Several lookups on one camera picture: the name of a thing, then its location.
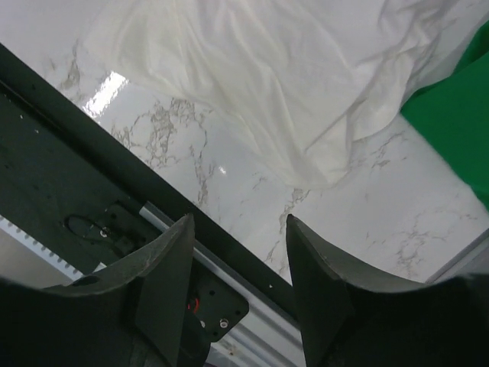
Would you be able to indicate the white cable duct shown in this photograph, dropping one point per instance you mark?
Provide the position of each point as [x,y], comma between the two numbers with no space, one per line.
[40,250]

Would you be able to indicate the green t shirt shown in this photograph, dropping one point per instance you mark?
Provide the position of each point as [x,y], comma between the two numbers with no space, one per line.
[452,115]

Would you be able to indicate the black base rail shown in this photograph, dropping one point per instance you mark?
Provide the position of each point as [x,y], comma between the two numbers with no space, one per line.
[69,184]

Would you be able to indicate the white printed t shirt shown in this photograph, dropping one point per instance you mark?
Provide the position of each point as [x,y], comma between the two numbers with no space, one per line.
[297,81]

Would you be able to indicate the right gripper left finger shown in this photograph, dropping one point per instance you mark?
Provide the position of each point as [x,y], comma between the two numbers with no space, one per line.
[130,313]

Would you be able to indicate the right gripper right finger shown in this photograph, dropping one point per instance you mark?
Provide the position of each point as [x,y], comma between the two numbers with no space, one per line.
[353,314]

